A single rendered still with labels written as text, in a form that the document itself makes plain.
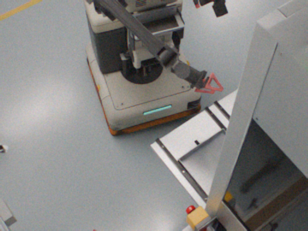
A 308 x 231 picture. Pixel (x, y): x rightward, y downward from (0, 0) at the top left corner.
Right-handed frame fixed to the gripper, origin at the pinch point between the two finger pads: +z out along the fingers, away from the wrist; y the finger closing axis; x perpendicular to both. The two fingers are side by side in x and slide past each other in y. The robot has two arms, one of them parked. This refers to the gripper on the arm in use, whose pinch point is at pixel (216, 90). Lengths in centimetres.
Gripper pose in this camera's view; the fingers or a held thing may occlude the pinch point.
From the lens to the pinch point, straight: 185.4
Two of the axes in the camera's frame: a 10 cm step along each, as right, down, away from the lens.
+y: 3.0, -0.1, -9.5
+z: 8.4, 4.7, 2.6
